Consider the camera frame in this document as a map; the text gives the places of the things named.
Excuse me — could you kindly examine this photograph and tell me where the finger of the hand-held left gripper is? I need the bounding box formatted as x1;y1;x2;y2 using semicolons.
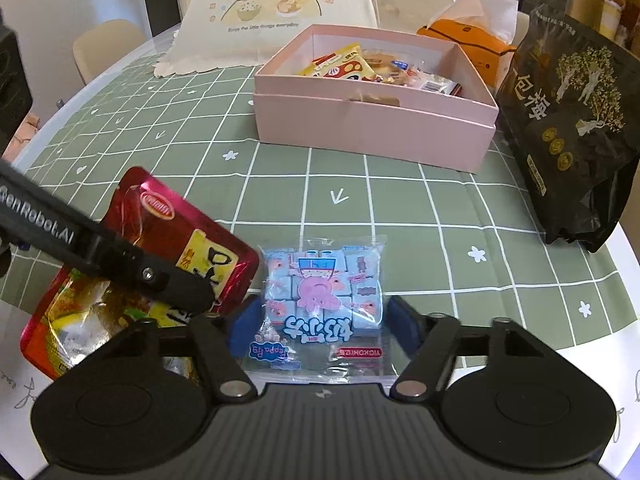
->
87;227;217;313

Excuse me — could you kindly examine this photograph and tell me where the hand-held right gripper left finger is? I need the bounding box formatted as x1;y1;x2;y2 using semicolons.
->
132;294;264;403

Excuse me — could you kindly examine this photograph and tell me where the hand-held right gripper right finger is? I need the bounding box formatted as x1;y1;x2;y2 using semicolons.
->
387;296;533;402

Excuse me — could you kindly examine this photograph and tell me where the red foil snack packet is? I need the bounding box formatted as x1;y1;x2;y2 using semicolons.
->
20;166;261;381

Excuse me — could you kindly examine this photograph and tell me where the blue pink candy packet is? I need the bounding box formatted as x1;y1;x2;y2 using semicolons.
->
246;235;390;373

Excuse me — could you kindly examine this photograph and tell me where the pink cardboard box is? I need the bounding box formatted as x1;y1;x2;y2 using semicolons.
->
252;23;500;173

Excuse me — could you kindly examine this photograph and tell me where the small clear packet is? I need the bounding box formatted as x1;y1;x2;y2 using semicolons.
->
419;71;463;97

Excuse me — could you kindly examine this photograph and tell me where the orange small bread packet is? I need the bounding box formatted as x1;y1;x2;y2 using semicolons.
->
369;50;423;88

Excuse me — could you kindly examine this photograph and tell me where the yellow panda snack packet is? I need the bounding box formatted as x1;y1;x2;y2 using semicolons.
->
299;42;382;82

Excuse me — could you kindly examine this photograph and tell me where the green checked tablecloth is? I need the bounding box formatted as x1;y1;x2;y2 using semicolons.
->
0;50;626;361

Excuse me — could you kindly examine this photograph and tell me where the black printed snack bag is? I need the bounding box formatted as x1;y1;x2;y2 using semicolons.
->
494;3;640;254

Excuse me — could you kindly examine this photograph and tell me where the printed mesh food cover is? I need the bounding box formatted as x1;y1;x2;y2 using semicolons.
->
152;0;383;78

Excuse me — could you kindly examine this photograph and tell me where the orange tissue box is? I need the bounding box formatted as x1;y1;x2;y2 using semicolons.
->
416;0;520;87

